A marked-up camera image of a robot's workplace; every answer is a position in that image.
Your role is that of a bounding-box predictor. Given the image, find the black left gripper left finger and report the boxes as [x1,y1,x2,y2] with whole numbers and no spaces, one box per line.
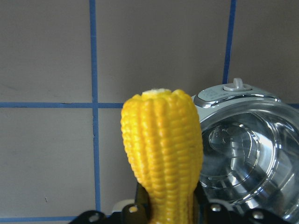
[69,203,150,224]

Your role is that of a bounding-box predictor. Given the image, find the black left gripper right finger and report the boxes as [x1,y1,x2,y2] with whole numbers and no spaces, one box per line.
[198,202,286,224]

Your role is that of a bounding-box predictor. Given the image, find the yellow corn cob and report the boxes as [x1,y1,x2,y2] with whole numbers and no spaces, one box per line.
[121,89,203,224]

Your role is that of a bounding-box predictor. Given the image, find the pale green cooking pot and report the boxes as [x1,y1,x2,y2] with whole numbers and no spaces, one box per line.
[190,78,299,224]

